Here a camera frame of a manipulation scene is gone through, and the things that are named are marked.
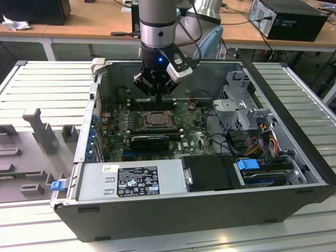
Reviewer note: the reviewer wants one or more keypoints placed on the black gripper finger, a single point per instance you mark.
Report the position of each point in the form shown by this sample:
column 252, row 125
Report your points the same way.
column 144, row 84
column 169, row 85

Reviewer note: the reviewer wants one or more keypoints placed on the small square CPU plate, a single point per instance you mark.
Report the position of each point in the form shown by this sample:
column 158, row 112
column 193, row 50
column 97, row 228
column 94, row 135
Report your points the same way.
column 158, row 118

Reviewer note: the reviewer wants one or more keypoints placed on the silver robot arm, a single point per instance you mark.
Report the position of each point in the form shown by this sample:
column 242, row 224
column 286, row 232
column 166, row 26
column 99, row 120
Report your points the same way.
column 156, row 23

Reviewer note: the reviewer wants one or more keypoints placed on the black RAM slot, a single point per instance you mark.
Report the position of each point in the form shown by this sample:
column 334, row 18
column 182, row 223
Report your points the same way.
column 141, row 107
column 141, row 102
column 173, row 135
column 139, row 129

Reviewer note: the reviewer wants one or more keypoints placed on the CPU socket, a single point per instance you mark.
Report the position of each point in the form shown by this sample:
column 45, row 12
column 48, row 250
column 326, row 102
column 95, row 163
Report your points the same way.
column 173, row 123

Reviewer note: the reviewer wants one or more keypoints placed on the round coin battery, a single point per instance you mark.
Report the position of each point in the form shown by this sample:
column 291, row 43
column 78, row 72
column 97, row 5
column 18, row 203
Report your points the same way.
column 191, row 105

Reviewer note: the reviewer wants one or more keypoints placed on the green motherboard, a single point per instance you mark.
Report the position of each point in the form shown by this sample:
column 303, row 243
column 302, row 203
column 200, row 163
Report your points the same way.
column 189, row 131

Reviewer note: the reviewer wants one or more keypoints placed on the grey case release latch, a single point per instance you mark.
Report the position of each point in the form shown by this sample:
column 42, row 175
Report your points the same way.
column 97, row 65

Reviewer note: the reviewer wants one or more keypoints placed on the black computer tower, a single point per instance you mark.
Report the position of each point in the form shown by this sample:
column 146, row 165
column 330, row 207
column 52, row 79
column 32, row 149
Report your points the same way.
column 135, row 15

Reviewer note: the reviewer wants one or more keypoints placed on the pale blue teach pendant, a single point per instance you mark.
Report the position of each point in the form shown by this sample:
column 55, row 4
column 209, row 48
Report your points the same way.
column 210, row 43

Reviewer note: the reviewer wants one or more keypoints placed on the wooden desk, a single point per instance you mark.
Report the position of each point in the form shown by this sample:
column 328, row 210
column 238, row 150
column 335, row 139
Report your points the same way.
column 99, row 18

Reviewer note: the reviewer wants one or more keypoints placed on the grey metal drive cage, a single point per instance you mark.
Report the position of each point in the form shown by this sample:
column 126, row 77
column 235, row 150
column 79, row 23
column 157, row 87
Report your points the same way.
column 236, row 107

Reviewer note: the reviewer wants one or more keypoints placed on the black plastic shroud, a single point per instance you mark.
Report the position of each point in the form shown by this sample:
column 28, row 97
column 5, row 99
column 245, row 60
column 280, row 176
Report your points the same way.
column 210, row 172

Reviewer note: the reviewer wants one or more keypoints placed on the grey power supply unit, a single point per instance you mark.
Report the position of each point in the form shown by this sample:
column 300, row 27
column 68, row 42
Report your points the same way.
column 97, row 183

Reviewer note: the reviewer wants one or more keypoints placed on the hard disk in blue carrier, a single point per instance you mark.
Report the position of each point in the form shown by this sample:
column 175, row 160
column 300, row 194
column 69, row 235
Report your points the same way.
column 262, row 179

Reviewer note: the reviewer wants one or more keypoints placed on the large black box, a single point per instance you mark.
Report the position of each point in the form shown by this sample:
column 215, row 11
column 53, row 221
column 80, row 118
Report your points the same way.
column 31, row 10

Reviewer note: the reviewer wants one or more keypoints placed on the black open PC case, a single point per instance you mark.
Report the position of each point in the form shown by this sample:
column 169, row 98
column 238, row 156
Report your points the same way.
column 183, row 218

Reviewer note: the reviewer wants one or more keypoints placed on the blue plastic latch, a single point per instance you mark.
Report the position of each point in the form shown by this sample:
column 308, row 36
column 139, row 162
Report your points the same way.
column 57, row 186

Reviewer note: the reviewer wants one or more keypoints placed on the grey parts rack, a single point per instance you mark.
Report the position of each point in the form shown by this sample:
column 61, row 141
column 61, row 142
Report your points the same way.
column 29, row 162

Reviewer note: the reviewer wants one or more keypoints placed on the black desktop computer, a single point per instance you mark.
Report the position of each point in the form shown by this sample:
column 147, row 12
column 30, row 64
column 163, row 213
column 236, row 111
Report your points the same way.
column 294, row 21

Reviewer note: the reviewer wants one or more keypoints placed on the crumpled white paper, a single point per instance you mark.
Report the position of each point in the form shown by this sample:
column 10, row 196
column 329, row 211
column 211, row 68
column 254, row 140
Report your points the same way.
column 15, row 24

